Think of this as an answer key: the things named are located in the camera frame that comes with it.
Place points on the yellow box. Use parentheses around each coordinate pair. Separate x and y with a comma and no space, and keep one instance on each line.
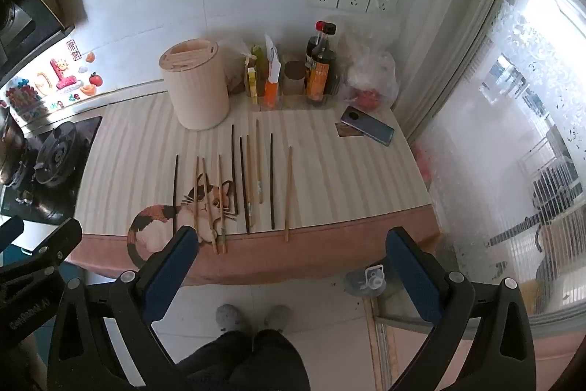
(252,82)

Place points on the crumpled clear plastic bag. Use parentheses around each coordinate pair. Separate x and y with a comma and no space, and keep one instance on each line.
(233,65)

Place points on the group of colourful wall stickers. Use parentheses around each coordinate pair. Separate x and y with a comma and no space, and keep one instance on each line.
(59,79)

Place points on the dark cooking pot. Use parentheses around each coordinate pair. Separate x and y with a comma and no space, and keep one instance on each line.
(9,148)

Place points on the blue smartphone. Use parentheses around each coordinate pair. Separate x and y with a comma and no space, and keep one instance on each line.
(368,127)

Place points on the clear plastic bottle on floor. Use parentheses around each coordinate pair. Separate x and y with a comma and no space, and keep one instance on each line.
(368,281)

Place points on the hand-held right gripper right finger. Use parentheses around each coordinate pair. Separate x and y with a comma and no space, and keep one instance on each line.
(412,276)

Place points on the wooden chopstick with painted end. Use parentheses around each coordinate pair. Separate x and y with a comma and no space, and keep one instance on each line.
(209,207)
(258,162)
(249,171)
(222,198)

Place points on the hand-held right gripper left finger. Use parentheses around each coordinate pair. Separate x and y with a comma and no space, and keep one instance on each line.
(170,265)

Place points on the grey slipper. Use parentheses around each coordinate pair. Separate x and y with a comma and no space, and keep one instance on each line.
(279,317)
(229,317)

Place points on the brown round jar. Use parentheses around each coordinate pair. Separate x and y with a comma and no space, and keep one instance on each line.
(294,79)

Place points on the dark brown chopstick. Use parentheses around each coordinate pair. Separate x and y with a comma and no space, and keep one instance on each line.
(175,180)
(234,166)
(244,185)
(272,180)

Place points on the beige cylindrical chopstick holder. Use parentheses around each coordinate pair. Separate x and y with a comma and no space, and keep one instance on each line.
(197,88)

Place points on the frosted glass sliding door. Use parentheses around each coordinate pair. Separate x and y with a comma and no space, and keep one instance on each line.
(512,120)

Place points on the clear plastic bag red contents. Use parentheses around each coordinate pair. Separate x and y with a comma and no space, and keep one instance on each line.
(371,75)

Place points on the orange and white packet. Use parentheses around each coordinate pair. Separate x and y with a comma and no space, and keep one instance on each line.
(271,88)

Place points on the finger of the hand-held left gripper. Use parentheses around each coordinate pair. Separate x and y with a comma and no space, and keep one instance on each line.
(64,240)
(9,230)

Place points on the brown card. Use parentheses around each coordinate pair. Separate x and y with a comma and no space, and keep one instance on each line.
(345,131)

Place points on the black gas stove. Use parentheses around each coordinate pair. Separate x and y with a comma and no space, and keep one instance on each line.
(59,162)

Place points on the green bottle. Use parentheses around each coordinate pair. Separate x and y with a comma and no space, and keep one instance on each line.
(258,56)

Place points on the person's legs in dark trousers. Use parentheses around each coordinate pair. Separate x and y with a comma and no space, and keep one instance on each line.
(242,361)

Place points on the striped cat print tablecloth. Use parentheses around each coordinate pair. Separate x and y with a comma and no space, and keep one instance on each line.
(343,180)

